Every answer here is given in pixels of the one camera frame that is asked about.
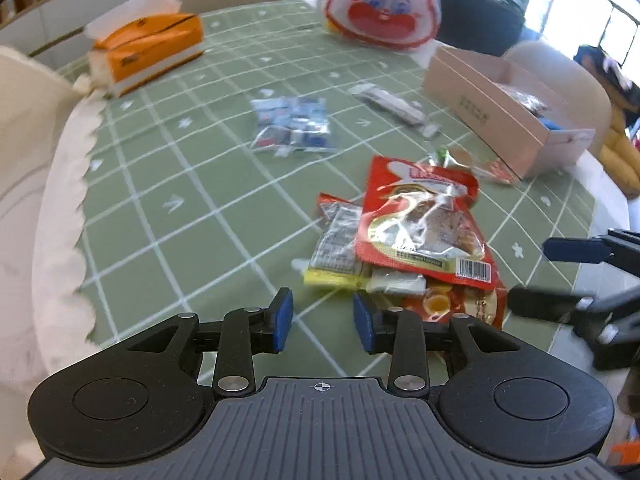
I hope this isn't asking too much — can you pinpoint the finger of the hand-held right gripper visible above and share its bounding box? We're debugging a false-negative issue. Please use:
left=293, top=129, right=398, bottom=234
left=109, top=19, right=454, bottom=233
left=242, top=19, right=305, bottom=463
left=507, top=285, right=640, bottom=337
left=542, top=227, right=640, bottom=279

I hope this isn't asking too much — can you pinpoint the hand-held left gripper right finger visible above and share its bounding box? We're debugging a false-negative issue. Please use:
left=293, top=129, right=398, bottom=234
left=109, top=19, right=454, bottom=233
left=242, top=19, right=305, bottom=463
left=352, top=293, right=524, bottom=397

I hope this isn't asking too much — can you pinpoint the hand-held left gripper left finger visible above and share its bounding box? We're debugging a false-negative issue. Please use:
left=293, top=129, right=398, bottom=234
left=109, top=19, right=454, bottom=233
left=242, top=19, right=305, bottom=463
left=117, top=287, right=295, bottom=397

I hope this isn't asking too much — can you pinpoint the small white snack packet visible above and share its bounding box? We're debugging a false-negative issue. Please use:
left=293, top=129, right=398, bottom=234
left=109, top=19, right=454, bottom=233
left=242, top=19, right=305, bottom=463
left=366, top=266, right=429, bottom=297

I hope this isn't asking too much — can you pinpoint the dark red gold-print packet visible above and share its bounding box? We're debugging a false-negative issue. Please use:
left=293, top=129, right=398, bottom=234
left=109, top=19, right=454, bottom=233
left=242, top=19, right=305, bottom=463
left=397, top=282, right=507, bottom=331

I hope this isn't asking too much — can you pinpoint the clear yellow-edged snack packet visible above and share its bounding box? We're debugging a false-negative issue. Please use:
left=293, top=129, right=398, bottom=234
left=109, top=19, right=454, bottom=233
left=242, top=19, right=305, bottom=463
left=304, top=192, right=373, bottom=287

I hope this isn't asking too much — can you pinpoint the large red snack packet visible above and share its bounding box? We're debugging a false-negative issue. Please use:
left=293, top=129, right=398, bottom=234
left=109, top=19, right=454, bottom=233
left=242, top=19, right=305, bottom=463
left=357, top=156, right=497, bottom=289

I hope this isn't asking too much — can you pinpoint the clear green-print candy wrapper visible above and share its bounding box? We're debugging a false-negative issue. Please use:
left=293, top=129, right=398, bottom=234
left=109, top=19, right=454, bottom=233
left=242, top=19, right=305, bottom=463
left=429, top=146, right=518, bottom=187

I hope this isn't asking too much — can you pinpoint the dark snack packet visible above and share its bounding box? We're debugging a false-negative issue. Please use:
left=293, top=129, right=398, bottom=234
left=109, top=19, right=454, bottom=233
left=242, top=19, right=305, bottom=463
left=500, top=85, right=548, bottom=116

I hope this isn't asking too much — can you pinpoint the pink cardboard box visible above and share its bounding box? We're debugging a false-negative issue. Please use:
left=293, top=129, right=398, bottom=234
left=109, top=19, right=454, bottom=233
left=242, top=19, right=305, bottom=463
left=424, top=45, right=597, bottom=181

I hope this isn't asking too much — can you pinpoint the clear bag of blue candies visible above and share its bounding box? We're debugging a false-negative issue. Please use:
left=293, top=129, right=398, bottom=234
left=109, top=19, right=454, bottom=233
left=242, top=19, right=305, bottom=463
left=249, top=96, right=332, bottom=157

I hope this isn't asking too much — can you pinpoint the white long snack wrapper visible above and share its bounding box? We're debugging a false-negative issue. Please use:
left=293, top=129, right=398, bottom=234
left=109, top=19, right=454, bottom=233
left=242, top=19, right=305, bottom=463
left=348, top=83, right=427, bottom=127

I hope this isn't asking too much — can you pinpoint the green checked tablecloth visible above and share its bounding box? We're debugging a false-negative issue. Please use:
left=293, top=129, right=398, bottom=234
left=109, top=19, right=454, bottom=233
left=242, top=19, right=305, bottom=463
left=52, top=0, right=598, bottom=386

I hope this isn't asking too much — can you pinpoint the orange tissue box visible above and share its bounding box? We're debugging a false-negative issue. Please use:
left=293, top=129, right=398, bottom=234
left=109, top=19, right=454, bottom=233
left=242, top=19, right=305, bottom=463
left=85, top=0, right=206, bottom=98

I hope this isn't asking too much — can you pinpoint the red white rabbit bag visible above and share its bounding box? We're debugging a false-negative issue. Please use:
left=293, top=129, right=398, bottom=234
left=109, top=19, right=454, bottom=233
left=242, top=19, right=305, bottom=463
left=320, top=0, right=442, bottom=51

